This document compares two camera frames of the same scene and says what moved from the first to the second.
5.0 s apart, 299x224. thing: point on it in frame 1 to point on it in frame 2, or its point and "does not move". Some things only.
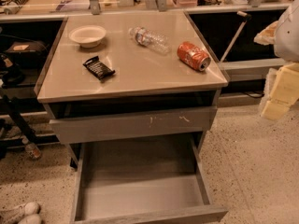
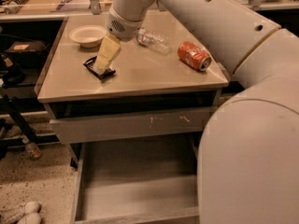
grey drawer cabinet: [131, 91] does not move
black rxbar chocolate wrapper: [98, 68] does not move
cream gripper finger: [284, 91] to [120, 28]
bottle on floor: [31, 148] does not move
